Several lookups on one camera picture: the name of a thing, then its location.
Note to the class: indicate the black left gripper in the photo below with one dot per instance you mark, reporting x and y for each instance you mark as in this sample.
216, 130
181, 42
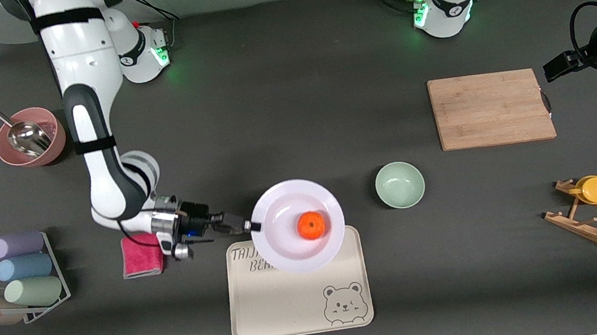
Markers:
564, 64

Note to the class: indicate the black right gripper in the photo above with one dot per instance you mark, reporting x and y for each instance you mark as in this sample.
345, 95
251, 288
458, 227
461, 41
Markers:
197, 219

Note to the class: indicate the white round plate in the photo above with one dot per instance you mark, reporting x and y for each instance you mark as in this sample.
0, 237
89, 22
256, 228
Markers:
290, 237

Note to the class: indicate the orange fruit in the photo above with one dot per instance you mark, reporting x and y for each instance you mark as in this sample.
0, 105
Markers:
311, 225

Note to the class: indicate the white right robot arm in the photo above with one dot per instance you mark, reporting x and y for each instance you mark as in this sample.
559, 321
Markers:
86, 62

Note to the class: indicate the wooden cutting board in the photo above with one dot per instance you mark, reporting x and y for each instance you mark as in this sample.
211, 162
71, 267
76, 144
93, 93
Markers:
485, 110

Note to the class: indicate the pink folded cloth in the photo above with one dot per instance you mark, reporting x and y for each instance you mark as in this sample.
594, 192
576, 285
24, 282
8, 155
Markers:
142, 263

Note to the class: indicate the cream bear print tray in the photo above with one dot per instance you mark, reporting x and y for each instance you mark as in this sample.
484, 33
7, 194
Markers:
292, 305

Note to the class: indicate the pale green bowl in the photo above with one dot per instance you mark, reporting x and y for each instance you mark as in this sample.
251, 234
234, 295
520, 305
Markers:
400, 184

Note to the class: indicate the pink bowl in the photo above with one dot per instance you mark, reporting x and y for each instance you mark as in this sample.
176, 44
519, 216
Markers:
54, 146

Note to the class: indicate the pale green cup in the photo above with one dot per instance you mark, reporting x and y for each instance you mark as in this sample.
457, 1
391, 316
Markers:
33, 291

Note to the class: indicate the pale blue cup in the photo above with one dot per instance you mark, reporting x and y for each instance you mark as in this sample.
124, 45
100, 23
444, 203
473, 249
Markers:
23, 267

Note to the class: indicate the pale purple cup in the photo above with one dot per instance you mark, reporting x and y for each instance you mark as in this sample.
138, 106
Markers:
16, 245

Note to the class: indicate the metal scoop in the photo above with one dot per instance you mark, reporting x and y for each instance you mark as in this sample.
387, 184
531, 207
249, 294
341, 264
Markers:
27, 138

